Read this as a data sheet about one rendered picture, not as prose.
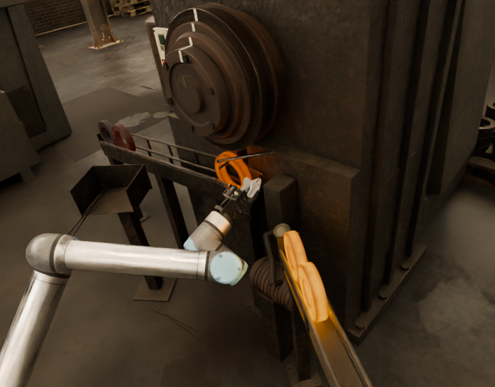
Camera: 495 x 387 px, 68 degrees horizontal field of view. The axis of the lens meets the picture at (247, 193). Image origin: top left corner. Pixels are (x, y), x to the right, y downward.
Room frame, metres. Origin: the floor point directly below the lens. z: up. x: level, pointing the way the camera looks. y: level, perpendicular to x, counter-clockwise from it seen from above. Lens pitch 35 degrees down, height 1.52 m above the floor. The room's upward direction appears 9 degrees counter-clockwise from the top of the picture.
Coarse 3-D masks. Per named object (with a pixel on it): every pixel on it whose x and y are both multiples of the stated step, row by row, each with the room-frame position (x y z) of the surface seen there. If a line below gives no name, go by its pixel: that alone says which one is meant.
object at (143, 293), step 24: (96, 168) 1.53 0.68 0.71; (120, 168) 1.50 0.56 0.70; (144, 168) 1.47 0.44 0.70; (72, 192) 1.35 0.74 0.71; (96, 192) 1.49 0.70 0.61; (120, 192) 1.47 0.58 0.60; (144, 192) 1.40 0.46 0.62; (120, 216) 1.38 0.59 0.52; (144, 240) 1.40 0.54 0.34; (144, 288) 1.40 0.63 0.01; (168, 288) 1.37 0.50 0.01
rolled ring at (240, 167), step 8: (224, 152) 1.26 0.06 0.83; (232, 152) 1.24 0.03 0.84; (232, 160) 1.19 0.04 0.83; (240, 160) 1.19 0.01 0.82; (216, 168) 1.28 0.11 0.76; (224, 168) 1.28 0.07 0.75; (240, 168) 1.17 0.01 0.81; (224, 176) 1.27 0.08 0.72; (240, 176) 1.17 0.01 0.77; (248, 176) 1.16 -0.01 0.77; (232, 184) 1.24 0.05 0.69
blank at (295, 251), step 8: (288, 232) 0.82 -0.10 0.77; (296, 232) 0.81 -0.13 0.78; (288, 240) 0.80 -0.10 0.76; (296, 240) 0.77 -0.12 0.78; (288, 248) 0.82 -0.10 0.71; (296, 248) 0.75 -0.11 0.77; (288, 256) 0.81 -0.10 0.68; (296, 256) 0.73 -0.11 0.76; (304, 256) 0.73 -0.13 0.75; (296, 264) 0.72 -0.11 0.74; (296, 272) 0.72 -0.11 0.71; (296, 280) 0.73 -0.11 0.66
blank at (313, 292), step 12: (300, 264) 0.68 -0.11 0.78; (312, 264) 0.66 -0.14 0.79; (300, 276) 0.68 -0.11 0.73; (312, 276) 0.62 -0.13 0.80; (312, 288) 0.59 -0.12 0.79; (324, 288) 0.59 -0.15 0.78; (312, 300) 0.58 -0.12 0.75; (324, 300) 0.57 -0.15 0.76; (312, 312) 0.59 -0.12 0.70; (324, 312) 0.56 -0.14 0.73
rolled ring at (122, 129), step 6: (114, 126) 1.92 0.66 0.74; (120, 126) 1.89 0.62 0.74; (114, 132) 1.94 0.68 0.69; (120, 132) 1.88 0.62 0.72; (126, 132) 1.86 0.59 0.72; (114, 138) 1.96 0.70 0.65; (120, 138) 1.96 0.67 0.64; (126, 138) 1.85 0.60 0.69; (132, 138) 1.86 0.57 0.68; (120, 144) 1.94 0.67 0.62; (132, 144) 1.85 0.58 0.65; (132, 150) 1.85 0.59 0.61
